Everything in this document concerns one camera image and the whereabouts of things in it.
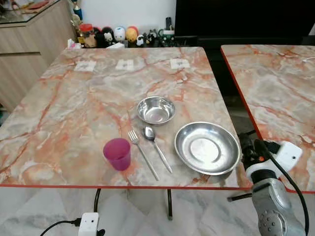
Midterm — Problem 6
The black mouse toy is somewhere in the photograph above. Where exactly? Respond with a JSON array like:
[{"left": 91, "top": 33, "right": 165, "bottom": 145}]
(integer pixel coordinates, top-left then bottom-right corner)
[{"left": 95, "top": 27, "right": 115, "bottom": 48}]

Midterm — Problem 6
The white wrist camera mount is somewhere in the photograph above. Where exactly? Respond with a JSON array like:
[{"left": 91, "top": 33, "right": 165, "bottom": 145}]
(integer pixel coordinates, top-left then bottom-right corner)
[
  {"left": 79, "top": 212, "right": 100, "bottom": 236},
  {"left": 267, "top": 141, "right": 303, "bottom": 172}
]

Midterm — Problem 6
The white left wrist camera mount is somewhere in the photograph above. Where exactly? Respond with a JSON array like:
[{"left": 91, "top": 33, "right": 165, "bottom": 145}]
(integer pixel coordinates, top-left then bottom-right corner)
[{"left": 79, "top": 212, "right": 100, "bottom": 236}]

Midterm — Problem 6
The white paper label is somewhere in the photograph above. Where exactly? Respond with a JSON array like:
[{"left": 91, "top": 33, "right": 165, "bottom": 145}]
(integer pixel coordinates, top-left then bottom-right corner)
[
  {"left": 116, "top": 59, "right": 135, "bottom": 70},
  {"left": 170, "top": 59, "right": 191, "bottom": 69}
]

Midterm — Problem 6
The white round toy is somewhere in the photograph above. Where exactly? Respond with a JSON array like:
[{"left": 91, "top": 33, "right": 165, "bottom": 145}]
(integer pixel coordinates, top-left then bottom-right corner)
[{"left": 114, "top": 27, "right": 126, "bottom": 42}]

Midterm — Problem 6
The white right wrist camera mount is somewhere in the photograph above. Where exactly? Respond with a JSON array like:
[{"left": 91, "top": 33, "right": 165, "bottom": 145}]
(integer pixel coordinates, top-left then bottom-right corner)
[{"left": 267, "top": 141, "right": 303, "bottom": 172}]

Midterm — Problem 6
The purple plastic cup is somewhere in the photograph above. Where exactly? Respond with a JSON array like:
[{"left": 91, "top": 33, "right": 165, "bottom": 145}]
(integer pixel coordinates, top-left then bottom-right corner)
[{"left": 103, "top": 138, "right": 132, "bottom": 171}]

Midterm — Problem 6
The orange round toy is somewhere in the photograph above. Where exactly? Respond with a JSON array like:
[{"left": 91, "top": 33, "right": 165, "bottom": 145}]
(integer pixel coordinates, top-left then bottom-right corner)
[{"left": 126, "top": 26, "right": 139, "bottom": 43}]

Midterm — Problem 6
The dark green robot figure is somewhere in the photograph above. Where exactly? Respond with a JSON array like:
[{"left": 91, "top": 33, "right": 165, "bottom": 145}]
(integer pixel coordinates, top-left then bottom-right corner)
[{"left": 163, "top": 17, "right": 176, "bottom": 46}]

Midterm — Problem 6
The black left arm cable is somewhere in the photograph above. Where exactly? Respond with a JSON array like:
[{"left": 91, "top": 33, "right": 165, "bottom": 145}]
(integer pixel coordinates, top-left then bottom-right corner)
[{"left": 39, "top": 218, "right": 82, "bottom": 236}]

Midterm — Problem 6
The pink tissue packet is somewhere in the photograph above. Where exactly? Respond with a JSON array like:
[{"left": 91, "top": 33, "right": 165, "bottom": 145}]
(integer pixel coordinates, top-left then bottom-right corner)
[{"left": 67, "top": 39, "right": 82, "bottom": 49}]

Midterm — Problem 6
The large steel plate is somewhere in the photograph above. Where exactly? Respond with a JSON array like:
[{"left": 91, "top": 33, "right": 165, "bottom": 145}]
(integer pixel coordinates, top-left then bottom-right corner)
[{"left": 174, "top": 121, "right": 241, "bottom": 176}]

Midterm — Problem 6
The steel fork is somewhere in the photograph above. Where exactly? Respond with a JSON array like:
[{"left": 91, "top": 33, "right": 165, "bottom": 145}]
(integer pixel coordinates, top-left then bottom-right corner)
[{"left": 128, "top": 130, "right": 160, "bottom": 181}]

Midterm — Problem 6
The steel spoon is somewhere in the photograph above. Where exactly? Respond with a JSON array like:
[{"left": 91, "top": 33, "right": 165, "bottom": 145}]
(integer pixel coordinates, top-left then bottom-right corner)
[{"left": 143, "top": 126, "right": 173, "bottom": 174}]

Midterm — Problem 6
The small steel bowl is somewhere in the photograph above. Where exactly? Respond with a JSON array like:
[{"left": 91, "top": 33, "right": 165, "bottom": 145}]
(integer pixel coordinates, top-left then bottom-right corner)
[{"left": 136, "top": 96, "right": 176, "bottom": 125}]

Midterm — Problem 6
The wooden cabinet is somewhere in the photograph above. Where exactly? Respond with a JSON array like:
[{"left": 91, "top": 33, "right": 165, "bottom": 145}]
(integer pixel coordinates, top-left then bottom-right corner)
[{"left": 0, "top": 0, "right": 77, "bottom": 112}]

